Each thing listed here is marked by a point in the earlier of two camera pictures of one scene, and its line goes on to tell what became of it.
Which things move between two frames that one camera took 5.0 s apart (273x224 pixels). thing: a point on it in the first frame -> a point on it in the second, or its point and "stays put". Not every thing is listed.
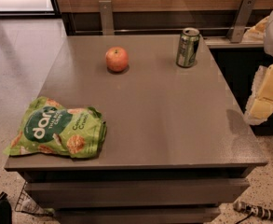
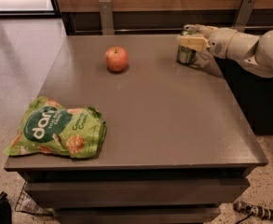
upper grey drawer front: (136, 190) stays put
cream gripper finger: (256, 34) -> (203, 29)
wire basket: (27, 204) stays put
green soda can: (186, 52) stays put
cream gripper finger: (268, 91) -> (196, 43)
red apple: (116, 59) stays put
